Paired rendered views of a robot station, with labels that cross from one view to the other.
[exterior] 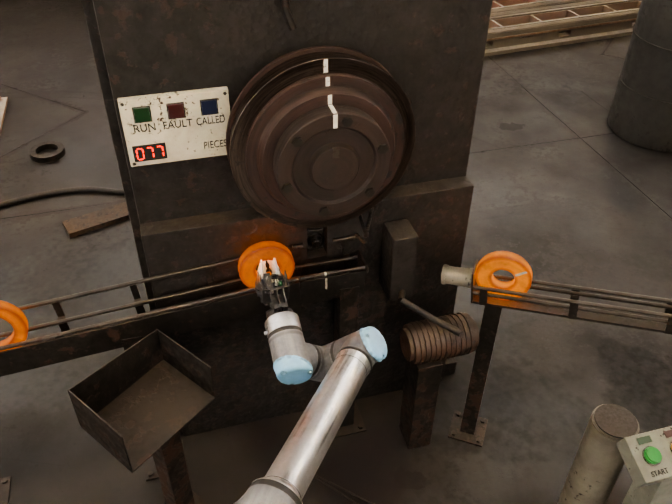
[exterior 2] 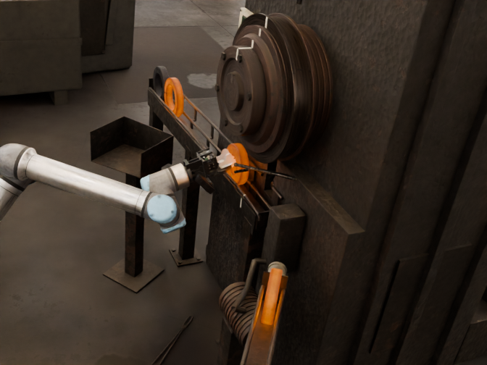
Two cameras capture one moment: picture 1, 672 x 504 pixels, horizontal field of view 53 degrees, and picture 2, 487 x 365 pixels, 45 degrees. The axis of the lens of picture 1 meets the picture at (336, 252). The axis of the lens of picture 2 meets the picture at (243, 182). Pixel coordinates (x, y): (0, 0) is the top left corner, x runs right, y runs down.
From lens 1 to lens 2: 2.01 m
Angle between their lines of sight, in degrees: 62
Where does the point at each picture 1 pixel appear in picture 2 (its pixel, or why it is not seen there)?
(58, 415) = not seen: hidden behind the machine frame
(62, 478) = not seen: hidden behind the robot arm
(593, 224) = not seen: outside the picture
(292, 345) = (156, 175)
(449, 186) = (338, 218)
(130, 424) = (122, 156)
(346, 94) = (258, 45)
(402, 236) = (276, 210)
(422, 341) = (228, 292)
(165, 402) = (138, 163)
